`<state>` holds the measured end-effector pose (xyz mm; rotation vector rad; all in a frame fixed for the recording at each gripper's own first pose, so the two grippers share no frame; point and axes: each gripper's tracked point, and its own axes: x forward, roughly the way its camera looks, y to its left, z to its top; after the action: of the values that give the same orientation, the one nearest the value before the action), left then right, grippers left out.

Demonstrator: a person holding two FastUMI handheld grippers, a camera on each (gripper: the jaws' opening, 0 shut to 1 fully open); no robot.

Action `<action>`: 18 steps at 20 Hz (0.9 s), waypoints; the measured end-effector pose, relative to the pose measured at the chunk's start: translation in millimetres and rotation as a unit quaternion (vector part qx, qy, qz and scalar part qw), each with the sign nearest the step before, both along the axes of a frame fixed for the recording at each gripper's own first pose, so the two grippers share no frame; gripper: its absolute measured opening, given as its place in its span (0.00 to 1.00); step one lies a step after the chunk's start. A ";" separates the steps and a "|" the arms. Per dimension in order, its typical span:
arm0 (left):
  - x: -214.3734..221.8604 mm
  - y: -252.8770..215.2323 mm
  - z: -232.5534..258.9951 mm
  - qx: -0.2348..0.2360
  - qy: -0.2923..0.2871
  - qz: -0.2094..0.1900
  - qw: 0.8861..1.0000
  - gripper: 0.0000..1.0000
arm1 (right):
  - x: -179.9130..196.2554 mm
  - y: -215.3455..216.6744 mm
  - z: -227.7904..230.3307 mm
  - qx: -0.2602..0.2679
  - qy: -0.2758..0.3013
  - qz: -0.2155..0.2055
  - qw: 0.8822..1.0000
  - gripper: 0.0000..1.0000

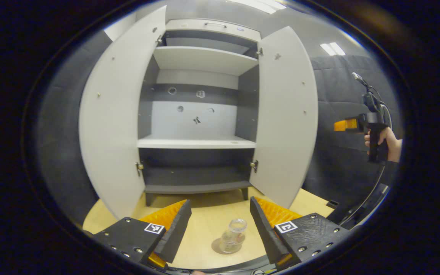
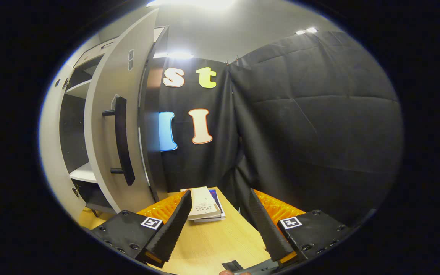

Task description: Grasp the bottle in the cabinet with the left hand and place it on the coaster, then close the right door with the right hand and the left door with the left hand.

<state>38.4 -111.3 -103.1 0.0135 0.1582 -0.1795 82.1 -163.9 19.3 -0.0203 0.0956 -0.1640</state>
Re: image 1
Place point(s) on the metal door hinge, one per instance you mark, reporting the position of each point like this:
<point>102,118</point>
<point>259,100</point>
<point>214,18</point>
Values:
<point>254,165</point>
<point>139,168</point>
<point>159,39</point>
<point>259,52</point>

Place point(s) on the black backdrop cloth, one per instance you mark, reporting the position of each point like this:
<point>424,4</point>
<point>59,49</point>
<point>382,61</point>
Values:
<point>338,99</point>

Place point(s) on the clear glass bottle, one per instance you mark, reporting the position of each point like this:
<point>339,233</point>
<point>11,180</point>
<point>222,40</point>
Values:
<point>233,238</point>

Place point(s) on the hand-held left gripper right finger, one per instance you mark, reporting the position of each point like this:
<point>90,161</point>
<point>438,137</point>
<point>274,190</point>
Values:
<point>266,233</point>

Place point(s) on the round brown coaster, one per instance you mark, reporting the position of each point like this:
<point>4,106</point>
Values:
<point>215,246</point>

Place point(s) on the ceiling light panel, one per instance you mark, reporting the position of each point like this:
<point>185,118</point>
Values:
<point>332,49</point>
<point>260,5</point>

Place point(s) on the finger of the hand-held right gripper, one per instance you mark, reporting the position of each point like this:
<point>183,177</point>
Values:
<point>345,125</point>

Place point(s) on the white cabinet door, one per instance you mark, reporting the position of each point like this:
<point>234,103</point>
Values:
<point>120,114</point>
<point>287,114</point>

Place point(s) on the white cabinet drawer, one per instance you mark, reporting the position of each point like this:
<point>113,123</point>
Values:
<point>212,32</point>

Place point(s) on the small black clamp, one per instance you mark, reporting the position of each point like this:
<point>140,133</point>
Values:
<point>332,204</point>

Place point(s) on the white cabinet shelf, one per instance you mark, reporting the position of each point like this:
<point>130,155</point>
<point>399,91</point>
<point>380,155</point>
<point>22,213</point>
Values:
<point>193,143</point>
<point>204,59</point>

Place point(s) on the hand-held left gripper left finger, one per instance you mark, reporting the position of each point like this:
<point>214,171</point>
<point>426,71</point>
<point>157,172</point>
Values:
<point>175,233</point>

